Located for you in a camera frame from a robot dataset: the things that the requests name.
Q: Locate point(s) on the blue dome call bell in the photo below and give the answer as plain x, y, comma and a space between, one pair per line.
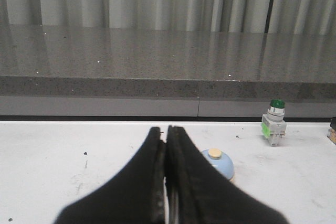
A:
221, 162

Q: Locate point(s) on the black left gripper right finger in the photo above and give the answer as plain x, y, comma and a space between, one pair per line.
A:
198, 193

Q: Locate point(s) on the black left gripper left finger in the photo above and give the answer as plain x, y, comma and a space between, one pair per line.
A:
134, 195

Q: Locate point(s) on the grey pleated curtain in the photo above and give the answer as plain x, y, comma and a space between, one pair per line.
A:
251, 16

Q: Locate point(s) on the green pilot light switch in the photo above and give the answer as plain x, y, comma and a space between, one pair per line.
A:
273, 125

